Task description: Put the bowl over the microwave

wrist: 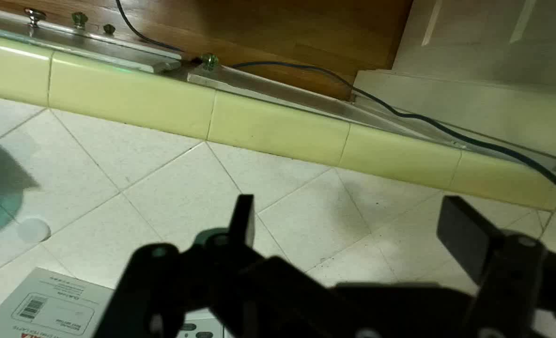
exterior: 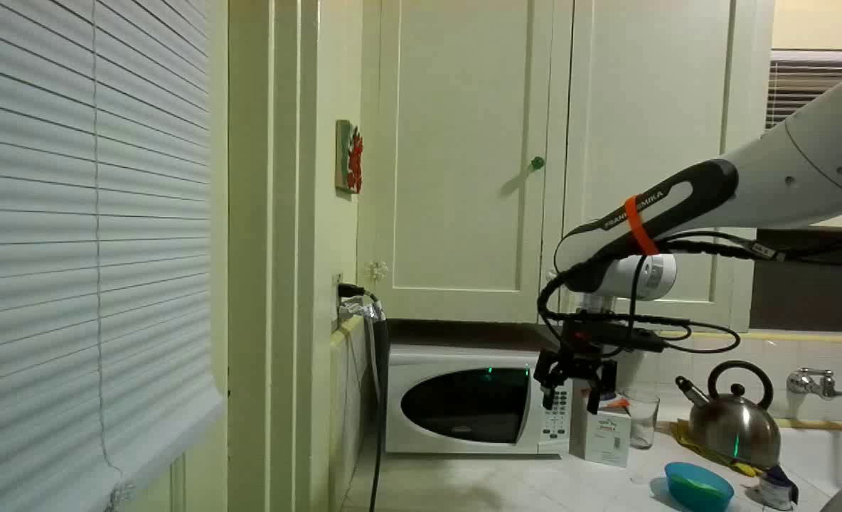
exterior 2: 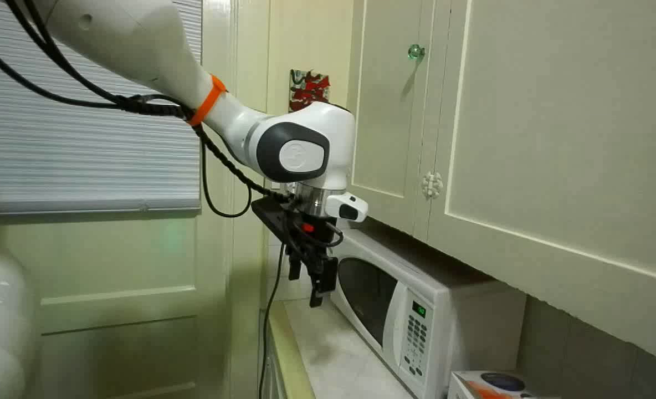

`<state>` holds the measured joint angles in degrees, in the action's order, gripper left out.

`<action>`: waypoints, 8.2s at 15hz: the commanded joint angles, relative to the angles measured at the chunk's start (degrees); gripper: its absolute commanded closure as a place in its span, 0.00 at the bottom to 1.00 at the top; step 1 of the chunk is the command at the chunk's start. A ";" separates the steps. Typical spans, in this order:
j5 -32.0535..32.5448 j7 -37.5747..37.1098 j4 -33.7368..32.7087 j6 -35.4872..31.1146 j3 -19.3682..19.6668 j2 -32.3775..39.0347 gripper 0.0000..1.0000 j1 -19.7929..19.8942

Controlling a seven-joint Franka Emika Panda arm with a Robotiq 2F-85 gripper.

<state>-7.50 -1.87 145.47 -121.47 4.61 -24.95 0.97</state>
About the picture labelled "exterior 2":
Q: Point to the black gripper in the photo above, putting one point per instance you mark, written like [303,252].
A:
[302,225]

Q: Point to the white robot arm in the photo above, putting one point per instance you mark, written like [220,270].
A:
[142,46]

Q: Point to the white microwave oven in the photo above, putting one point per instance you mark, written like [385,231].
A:
[417,312]

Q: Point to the cream cabinet door green knob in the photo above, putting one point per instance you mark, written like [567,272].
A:
[385,111]

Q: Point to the white panelled door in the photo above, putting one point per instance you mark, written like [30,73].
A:
[121,312]

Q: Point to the white box orange blue print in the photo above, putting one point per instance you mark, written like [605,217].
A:
[491,384]

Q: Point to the large white window blind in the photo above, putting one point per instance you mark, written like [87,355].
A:
[84,133]

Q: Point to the cream cabinet door white knob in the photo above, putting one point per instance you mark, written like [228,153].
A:
[564,133]

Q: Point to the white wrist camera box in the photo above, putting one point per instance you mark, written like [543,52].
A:
[349,207]

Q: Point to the red wall decoration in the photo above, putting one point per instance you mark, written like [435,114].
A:
[308,89]

